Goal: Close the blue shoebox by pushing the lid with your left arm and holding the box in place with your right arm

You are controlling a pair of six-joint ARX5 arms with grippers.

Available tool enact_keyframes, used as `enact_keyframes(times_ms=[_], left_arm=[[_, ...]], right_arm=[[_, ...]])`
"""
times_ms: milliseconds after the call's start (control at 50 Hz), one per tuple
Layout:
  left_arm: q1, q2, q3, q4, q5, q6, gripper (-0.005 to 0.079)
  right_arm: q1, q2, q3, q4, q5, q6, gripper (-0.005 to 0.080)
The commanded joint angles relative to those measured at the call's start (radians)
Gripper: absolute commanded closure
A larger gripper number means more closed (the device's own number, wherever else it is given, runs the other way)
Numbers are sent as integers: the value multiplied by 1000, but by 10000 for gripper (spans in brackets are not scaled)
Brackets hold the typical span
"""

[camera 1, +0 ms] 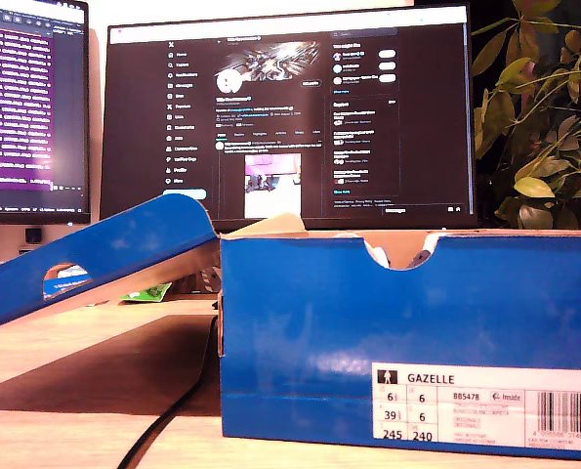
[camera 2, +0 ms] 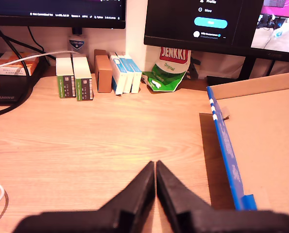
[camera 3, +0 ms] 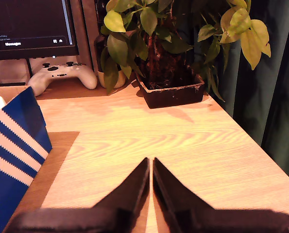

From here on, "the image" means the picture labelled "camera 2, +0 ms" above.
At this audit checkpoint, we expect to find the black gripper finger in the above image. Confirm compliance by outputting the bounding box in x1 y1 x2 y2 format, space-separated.
155 160 212 233
99 160 156 233

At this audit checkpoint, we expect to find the blue shoebox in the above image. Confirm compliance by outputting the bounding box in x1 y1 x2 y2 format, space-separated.
199 71 289 212

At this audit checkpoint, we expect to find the brown cardboard box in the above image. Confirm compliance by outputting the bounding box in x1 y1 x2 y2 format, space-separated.
93 49 113 94

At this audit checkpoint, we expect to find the green and white box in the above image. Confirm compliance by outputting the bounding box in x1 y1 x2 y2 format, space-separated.
55 56 77 99
72 56 95 101

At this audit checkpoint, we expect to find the orange and white box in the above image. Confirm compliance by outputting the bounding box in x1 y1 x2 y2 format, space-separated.
0 51 40 77

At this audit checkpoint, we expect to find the green Jenkki bag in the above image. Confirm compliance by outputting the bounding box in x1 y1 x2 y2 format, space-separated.
141 46 192 93

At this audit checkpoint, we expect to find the Cuticura bottle with black cap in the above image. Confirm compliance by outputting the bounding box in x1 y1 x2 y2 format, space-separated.
68 27 87 58

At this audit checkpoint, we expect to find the black gaming mouse pad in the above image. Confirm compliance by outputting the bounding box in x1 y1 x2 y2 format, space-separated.
0 72 41 105

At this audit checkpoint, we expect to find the black Huawei monitor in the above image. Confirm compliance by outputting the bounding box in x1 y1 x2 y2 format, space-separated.
143 0 289 87

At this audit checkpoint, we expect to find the monitor with code editor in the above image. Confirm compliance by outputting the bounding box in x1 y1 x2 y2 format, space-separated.
0 0 127 30

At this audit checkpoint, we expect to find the thick black cable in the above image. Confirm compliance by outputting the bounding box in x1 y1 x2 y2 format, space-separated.
0 55 42 118

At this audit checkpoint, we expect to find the long white cable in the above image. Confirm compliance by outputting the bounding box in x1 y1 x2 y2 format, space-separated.
0 50 80 71

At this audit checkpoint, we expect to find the thin black cable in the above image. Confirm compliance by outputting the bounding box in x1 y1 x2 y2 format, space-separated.
27 26 51 59

